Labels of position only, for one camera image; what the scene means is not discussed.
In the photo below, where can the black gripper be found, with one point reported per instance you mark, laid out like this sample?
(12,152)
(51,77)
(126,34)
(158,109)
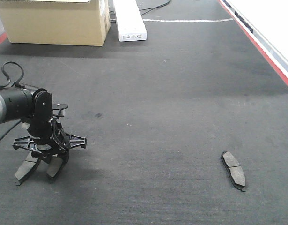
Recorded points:
(46,134)

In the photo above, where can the brake pad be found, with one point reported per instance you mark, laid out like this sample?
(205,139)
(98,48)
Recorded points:
(26,169)
(54,168)
(235,171)

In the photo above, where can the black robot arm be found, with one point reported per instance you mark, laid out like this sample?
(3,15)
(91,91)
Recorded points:
(18,101)

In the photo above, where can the cardboard box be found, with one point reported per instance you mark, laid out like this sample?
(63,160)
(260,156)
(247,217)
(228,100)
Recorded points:
(56,22)

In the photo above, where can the long white box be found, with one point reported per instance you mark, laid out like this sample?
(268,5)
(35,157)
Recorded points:
(129,22)

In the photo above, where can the white table edge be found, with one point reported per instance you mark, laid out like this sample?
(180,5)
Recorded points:
(265,23)

